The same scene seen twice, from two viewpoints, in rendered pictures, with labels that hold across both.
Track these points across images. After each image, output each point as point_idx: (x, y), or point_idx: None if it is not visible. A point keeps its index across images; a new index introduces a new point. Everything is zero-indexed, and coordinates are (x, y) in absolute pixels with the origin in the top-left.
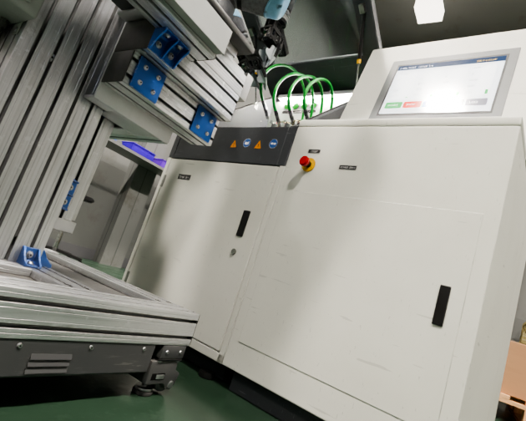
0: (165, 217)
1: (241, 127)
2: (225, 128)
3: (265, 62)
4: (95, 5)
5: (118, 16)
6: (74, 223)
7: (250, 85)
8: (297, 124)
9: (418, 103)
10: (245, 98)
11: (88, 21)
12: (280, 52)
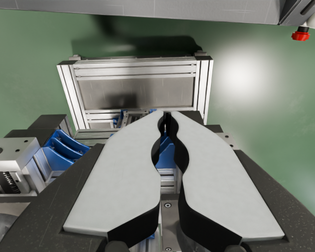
0: None
1: (130, 16)
2: (74, 13)
3: (161, 137)
4: (159, 236)
5: (159, 232)
6: (148, 113)
7: (238, 148)
8: (303, 14)
9: None
10: (231, 135)
11: (159, 223)
12: (296, 199)
